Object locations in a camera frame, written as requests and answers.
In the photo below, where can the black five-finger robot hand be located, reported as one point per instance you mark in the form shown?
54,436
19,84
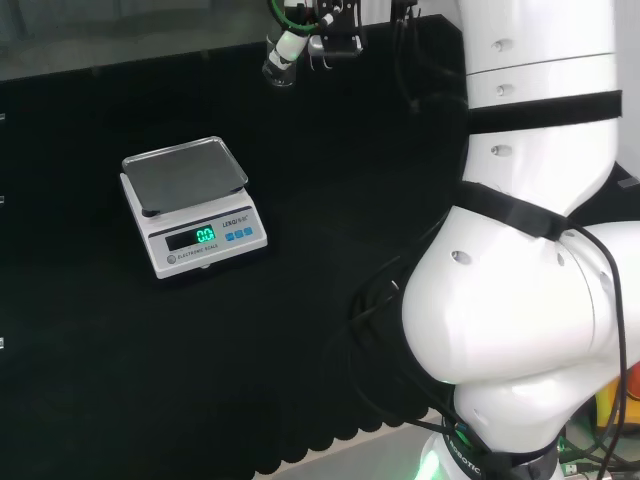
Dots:
340,30

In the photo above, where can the black bench cloth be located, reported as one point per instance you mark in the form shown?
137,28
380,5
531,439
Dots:
200,380

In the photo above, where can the small grey block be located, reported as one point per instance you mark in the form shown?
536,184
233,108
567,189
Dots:
629,183

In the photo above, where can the white electronic balance steel pan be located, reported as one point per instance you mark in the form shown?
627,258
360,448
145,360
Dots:
200,235

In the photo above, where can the clear glass beaker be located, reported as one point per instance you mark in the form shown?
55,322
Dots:
283,80

